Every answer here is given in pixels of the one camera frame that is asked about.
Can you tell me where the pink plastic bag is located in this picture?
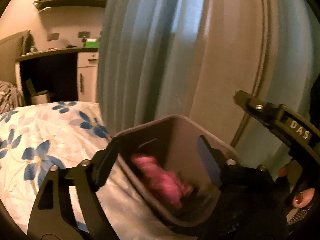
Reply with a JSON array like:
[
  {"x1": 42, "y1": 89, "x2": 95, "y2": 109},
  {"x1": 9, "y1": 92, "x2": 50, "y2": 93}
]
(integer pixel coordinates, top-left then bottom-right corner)
[{"x1": 131, "y1": 154, "x2": 194, "y2": 209}]

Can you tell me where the brown plastic trash bin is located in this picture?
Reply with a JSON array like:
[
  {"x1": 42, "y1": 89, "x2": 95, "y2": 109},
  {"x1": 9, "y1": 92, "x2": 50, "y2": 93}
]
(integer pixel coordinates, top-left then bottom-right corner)
[{"x1": 114, "y1": 115, "x2": 239, "y2": 228}]

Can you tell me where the gloved right hand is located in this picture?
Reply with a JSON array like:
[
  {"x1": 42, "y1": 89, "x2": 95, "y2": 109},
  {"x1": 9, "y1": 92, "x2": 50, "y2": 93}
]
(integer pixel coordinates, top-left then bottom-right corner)
[{"x1": 275, "y1": 159, "x2": 319, "y2": 236}]

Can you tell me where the floral white blue duvet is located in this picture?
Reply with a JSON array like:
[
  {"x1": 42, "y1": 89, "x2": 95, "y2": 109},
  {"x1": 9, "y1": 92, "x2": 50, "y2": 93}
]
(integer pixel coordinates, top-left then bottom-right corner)
[{"x1": 1, "y1": 102, "x2": 184, "y2": 239}]

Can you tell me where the white bin under desk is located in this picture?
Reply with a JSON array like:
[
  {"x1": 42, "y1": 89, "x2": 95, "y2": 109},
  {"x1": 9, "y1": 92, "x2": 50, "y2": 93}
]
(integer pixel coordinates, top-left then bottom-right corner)
[{"x1": 25, "y1": 79, "x2": 50, "y2": 105}]

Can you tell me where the grey striped blanket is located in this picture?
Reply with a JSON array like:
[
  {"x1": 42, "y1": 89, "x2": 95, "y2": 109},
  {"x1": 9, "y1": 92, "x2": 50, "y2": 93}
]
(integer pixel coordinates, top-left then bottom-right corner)
[{"x1": 0, "y1": 81, "x2": 25, "y2": 114}]

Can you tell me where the blue grey curtain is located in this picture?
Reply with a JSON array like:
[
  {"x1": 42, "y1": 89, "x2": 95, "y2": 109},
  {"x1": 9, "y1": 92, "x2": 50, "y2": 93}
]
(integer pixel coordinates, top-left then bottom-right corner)
[{"x1": 98, "y1": 0, "x2": 319, "y2": 176}]

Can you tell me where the dark desk with white cabinet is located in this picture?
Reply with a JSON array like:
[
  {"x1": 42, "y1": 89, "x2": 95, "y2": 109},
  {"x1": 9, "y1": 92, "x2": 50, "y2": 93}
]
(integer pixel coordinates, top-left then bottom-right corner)
[{"x1": 15, "y1": 48, "x2": 99, "y2": 105}]

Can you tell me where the green box on desk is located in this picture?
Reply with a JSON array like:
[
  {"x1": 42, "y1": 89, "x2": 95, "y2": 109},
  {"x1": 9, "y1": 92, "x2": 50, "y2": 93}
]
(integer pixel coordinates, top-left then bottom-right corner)
[{"x1": 84, "y1": 38, "x2": 100, "y2": 48}]

